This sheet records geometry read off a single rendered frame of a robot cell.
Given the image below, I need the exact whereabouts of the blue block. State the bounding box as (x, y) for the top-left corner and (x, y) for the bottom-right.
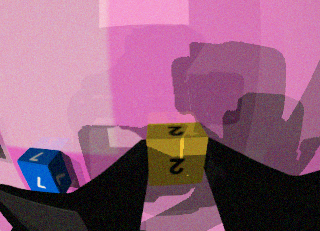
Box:
(17, 147), (72, 194)

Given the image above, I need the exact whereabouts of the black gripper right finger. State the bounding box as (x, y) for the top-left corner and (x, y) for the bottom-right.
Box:
(204, 138), (320, 231)

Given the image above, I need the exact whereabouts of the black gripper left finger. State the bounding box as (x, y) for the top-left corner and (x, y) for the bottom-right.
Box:
(0, 139), (149, 231)

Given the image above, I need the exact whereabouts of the yellow block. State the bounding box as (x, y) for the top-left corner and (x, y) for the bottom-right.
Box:
(145, 123), (208, 186)

